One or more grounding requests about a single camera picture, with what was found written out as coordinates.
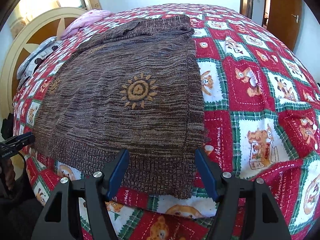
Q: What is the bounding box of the brown knitted sweater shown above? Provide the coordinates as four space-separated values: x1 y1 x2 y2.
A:
33 15 204 199

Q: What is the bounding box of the person's left hand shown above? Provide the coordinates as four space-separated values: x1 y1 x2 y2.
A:
1 159 16 195

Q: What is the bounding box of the grey floral pillow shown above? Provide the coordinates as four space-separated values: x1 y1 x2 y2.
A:
16 36 58 80

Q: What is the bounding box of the yellow patterned curtain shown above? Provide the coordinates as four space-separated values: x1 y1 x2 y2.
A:
7 0 101 38

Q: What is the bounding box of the cream wooden headboard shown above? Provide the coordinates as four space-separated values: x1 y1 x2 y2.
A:
1 7 86 119

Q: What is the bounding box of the pink folded quilt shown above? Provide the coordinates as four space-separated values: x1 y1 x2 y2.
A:
60 9 113 40

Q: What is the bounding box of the brown wooden door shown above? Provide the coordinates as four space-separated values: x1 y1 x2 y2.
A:
267 0 302 50

